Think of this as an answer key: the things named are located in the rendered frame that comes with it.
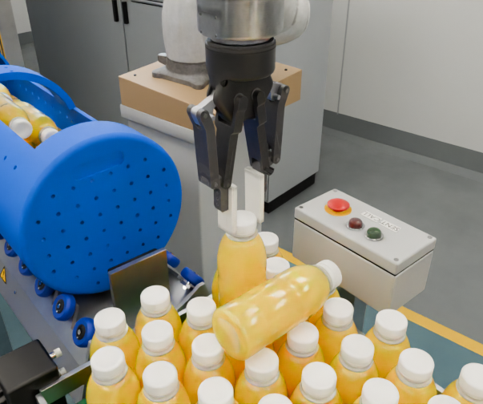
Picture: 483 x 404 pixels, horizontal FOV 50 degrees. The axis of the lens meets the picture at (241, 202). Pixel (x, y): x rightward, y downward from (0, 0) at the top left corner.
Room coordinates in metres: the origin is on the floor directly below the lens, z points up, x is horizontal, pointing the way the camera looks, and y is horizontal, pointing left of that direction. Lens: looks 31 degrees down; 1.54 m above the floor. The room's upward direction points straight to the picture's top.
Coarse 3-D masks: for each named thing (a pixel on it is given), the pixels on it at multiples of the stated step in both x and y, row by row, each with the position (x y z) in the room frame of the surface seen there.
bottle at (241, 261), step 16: (224, 240) 0.55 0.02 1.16; (240, 240) 0.54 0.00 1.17; (256, 240) 0.55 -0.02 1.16; (224, 256) 0.54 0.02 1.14; (240, 256) 0.53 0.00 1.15; (256, 256) 0.53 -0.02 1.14; (224, 272) 0.53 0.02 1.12; (240, 272) 0.52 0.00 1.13; (256, 272) 0.53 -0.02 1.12; (224, 288) 0.53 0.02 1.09; (240, 288) 0.52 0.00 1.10
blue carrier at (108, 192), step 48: (48, 96) 1.21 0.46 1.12; (0, 144) 0.76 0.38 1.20; (48, 144) 0.70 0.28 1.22; (96, 144) 0.70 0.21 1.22; (144, 144) 0.75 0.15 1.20; (0, 192) 0.69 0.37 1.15; (48, 192) 0.65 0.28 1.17; (96, 192) 0.69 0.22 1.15; (144, 192) 0.74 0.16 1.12; (48, 240) 0.64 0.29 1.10; (96, 240) 0.68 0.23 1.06; (144, 240) 0.74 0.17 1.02; (96, 288) 0.67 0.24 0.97
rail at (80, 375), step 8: (208, 296) 0.64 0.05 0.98; (184, 312) 0.61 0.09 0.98; (184, 320) 0.60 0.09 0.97; (80, 368) 0.50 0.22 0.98; (88, 368) 0.50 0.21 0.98; (64, 376) 0.48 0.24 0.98; (72, 376) 0.49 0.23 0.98; (80, 376) 0.49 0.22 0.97; (88, 376) 0.50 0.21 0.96; (56, 384) 0.47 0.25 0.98; (64, 384) 0.48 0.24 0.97; (72, 384) 0.48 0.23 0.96; (80, 384) 0.49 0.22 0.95; (40, 392) 0.46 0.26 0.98; (48, 392) 0.46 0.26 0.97; (56, 392) 0.47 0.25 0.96; (64, 392) 0.48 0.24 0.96; (48, 400) 0.46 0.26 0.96
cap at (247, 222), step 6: (240, 210) 0.57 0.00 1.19; (240, 216) 0.56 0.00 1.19; (246, 216) 0.56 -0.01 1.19; (252, 216) 0.56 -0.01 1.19; (240, 222) 0.55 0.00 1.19; (246, 222) 0.55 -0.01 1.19; (252, 222) 0.55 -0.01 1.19; (240, 228) 0.54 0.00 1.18; (246, 228) 0.54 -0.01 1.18; (252, 228) 0.54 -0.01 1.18; (240, 234) 0.54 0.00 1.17; (246, 234) 0.54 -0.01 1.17; (252, 234) 0.54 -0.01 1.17
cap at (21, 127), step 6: (18, 120) 0.97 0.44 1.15; (24, 120) 0.97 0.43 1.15; (12, 126) 0.96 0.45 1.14; (18, 126) 0.96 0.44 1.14; (24, 126) 0.97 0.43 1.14; (30, 126) 0.97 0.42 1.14; (18, 132) 0.96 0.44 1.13; (24, 132) 0.96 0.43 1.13; (30, 132) 0.97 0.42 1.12; (24, 138) 0.96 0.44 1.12
